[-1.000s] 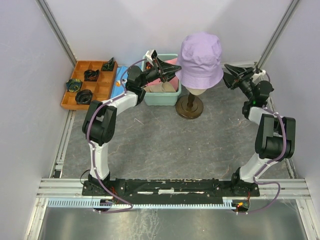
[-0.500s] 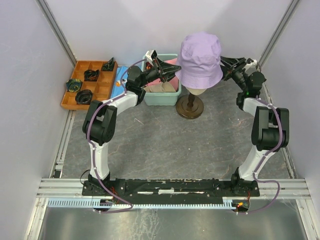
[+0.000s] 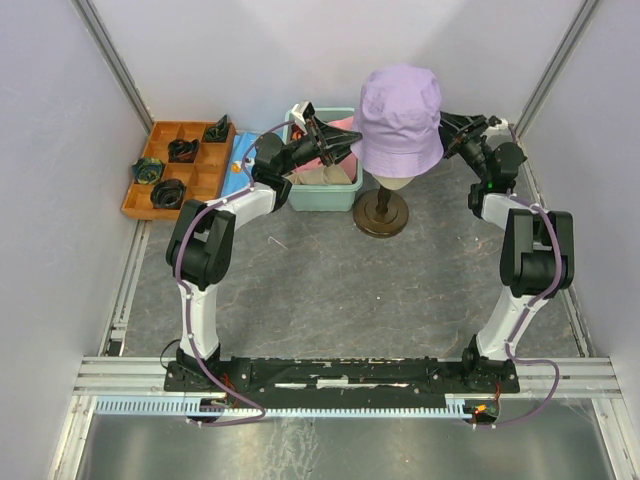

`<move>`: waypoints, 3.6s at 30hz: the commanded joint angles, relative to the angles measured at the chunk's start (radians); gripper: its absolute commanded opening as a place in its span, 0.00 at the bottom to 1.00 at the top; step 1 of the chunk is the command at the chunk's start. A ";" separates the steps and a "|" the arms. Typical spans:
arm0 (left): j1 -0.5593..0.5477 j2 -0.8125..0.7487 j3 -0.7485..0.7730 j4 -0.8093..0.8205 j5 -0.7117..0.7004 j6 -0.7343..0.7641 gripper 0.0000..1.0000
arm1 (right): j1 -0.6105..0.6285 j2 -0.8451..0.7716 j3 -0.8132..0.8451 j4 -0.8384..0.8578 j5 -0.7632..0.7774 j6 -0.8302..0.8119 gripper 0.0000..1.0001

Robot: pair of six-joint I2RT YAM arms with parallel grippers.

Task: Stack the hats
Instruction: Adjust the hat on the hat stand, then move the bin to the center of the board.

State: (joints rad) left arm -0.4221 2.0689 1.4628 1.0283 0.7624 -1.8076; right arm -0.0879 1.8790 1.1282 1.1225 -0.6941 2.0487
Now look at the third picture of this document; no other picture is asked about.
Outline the green patterned rolled tie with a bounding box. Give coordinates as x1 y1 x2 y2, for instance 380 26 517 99
202 114 230 143

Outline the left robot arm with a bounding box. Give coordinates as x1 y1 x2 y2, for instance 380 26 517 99
166 116 362 390

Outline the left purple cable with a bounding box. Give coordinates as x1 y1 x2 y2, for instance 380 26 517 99
172 123 296 427

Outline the beige bucket hat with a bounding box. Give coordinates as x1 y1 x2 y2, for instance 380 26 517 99
287 165 356 186

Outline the purple bucket hat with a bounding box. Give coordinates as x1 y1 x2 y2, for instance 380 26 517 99
351 64 444 179

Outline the left aluminium corner post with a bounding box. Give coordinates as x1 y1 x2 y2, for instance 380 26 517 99
71 0 153 133

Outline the dark brown rolled tie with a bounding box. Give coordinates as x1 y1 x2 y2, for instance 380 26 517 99
150 178 186 210

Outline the teal plastic basket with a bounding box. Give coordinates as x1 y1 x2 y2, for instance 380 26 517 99
282 107 364 212

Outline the blue printed cloth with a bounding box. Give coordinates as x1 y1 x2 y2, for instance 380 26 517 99
220 132 258 197

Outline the pink bucket hat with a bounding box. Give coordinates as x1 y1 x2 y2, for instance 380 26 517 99
323 117 355 166

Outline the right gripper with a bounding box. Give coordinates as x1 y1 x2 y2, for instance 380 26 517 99
418 110 489 182

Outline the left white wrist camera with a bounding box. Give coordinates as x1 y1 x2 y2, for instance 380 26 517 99
291 101 315 132

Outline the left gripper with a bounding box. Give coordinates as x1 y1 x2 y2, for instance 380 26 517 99
279 115 366 176

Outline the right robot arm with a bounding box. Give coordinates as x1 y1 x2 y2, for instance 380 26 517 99
439 113 575 391

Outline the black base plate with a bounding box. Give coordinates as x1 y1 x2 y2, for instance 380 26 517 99
163 356 521 407

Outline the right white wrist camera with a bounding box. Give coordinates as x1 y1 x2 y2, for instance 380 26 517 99
487 115 510 131

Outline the cream mannequin head stand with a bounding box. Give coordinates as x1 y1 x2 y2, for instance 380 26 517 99
353 175 414 238

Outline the yellow blue rolled tie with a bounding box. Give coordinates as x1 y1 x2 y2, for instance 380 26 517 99
131 157 165 185

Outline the aluminium corner post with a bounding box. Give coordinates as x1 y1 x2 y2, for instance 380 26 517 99
71 0 153 133
509 0 601 141

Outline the light blue cable duct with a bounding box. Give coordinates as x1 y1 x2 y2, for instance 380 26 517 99
95 396 471 420

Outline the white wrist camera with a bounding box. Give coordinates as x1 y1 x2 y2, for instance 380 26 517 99
291 101 315 132
487 115 510 131

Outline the right aluminium corner post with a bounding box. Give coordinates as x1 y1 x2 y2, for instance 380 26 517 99
509 0 601 141

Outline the wooden compartment tray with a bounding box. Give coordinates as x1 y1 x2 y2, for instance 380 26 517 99
121 121 236 221

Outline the aluminium front rail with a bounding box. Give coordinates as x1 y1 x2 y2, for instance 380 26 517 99
72 357 622 399

